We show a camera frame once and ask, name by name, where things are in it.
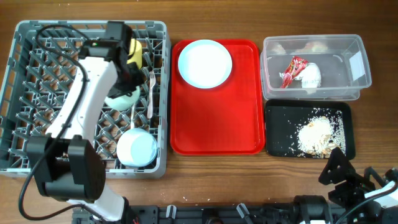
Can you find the light green bowl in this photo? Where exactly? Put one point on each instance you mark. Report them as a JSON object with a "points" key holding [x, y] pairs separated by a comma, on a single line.
{"points": [[123, 102]]}

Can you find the white plastic fork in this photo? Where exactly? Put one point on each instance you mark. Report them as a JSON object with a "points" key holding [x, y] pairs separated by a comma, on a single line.
{"points": [[152, 83]]}

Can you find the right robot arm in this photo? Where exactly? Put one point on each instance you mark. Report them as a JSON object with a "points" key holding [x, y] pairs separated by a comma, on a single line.
{"points": [[363, 197]]}

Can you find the yellow plastic cup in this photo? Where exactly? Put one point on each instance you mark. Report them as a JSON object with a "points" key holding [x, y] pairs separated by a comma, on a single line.
{"points": [[135, 53]]}

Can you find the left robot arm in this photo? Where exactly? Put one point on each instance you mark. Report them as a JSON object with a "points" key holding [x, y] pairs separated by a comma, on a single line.
{"points": [[65, 165]]}

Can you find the clear plastic bin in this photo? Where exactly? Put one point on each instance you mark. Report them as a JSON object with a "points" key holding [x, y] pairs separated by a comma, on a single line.
{"points": [[340, 58]]}

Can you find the white plastic spoon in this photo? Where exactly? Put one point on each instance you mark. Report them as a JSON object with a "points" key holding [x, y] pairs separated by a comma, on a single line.
{"points": [[132, 125]]}

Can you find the large light blue plate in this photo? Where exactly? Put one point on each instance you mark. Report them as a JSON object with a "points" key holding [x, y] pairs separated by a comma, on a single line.
{"points": [[205, 64]]}

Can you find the black plastic tray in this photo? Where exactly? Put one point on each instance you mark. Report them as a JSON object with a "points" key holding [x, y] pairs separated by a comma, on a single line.
{"points": [[285, 118]]}

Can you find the white napkin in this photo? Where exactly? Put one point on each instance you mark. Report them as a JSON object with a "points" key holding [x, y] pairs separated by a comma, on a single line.
{"points": [[310, 77]]}

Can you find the grey dishwasher rack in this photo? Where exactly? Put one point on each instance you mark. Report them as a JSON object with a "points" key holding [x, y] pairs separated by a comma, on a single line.
{"points": [[39, 75]]}

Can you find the red plastic tray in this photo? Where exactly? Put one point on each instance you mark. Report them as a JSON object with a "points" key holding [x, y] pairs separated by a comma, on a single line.
{"points": [[225, 120]]}

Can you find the rice food leftovers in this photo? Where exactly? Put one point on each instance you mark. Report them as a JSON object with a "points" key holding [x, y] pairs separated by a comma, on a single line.
{"points": [[316, 134]]}

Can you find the red snack wrapper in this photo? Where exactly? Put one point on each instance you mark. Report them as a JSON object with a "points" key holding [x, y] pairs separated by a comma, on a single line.
{"points": [[296, 66]]}

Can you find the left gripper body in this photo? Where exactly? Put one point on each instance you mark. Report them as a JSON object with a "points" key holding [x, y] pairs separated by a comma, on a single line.
{"points": [[129, 81]]}

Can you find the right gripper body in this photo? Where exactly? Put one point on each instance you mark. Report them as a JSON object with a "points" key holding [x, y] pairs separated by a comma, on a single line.
{"points": [[353, 178]]}

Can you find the small light blue bowl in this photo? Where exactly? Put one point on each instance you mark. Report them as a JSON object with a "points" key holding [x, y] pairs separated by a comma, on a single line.
{"points": [[136, 148]]}

